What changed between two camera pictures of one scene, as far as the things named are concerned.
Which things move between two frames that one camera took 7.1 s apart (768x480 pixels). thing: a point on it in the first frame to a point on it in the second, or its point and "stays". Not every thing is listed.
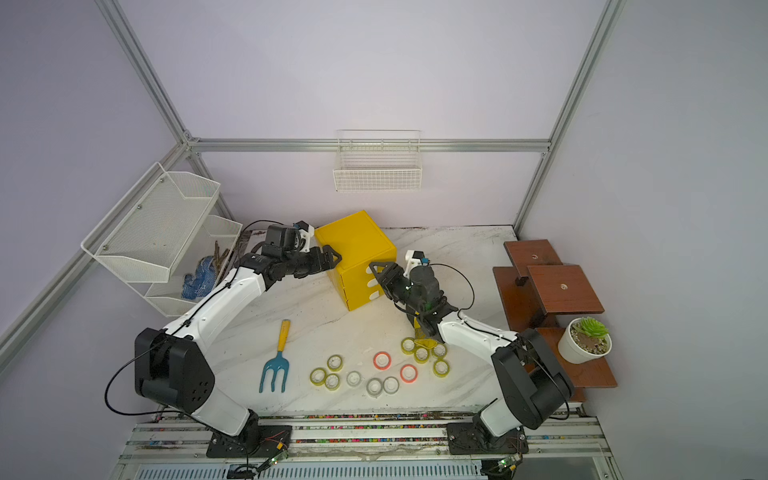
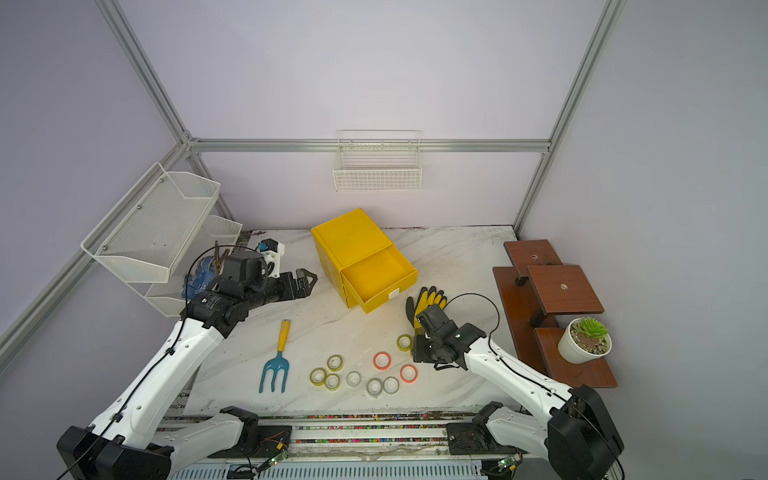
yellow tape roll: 408,345 stays
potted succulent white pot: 585,340 stays
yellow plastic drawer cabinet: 359,241 stays
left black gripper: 329,264 to 303,289
